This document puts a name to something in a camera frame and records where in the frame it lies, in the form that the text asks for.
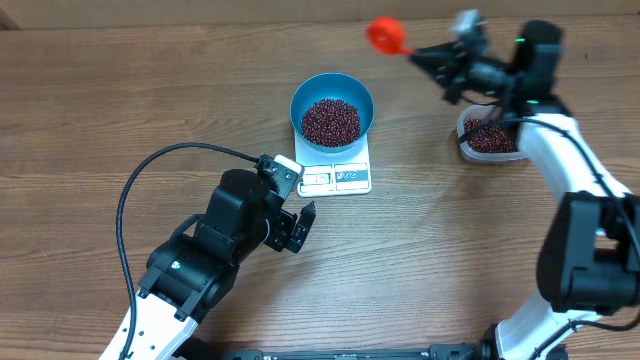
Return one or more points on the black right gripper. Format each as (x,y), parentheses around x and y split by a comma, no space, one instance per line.
(455,63)

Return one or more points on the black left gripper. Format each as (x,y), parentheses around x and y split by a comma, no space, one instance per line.
(285,223)

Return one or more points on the red scoop with blue handle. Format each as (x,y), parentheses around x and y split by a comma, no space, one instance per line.
(388,36)

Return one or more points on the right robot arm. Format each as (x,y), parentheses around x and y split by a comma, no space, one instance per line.
(588,266)

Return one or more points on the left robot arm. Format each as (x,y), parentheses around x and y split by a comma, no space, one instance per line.
(197,266)

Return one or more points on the white digital kitchen scale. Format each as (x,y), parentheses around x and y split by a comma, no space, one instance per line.
(330,173)

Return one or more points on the red beans in bowl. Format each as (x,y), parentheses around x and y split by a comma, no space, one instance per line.
(331,123)

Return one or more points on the blue plastic bowl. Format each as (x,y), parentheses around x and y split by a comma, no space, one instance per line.
(334,86)

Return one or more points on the clear plastic container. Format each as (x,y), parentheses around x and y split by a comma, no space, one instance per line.
(470,118)

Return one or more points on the red adzuki beans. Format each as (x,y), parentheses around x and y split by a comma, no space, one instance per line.
(492,140)

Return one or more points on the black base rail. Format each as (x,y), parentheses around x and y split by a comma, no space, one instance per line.
(196,349)

